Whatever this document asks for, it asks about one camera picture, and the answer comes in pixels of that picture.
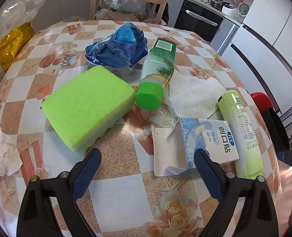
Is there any light green tube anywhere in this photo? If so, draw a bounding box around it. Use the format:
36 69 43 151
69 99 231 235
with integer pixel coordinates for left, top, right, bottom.
218 90 263 179

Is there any clear plastic bag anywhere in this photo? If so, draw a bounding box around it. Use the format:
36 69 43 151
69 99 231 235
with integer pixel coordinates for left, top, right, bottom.
0 0 46 40

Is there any black built-in oven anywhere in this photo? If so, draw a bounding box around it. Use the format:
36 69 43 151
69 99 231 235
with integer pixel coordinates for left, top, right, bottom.
174 0 223 43

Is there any white rice cooker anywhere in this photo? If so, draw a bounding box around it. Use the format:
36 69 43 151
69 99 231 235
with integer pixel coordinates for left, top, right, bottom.
221 3 250 23

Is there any black trash bin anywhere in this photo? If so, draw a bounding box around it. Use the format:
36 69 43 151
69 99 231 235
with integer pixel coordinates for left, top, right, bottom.
262 107 290 161

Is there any white refrigerator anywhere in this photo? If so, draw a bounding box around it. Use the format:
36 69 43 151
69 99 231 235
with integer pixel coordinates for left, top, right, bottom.
222 0 292 133

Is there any green cap bottle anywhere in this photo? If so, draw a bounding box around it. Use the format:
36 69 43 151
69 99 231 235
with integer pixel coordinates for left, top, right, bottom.
135 38 177 110

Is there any blue plastic bag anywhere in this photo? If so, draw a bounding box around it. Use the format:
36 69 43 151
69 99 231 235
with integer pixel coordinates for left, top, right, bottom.
85 23 148 69

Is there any white paper towel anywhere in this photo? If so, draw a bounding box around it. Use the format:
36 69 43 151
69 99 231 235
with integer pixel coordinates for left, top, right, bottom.
164 71 226 119

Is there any green sponge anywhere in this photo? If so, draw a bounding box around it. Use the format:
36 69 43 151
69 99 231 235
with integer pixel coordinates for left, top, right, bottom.
41 66 136 155

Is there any red stool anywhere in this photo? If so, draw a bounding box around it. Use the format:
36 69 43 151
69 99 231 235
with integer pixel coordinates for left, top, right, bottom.
250 92 274 113

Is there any gold foil bag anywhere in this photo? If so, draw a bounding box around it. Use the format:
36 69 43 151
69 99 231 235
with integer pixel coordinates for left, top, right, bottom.
0 22 35 72

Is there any white plaster box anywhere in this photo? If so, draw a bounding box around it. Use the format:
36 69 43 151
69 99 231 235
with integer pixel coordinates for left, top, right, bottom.
151 117 239 177

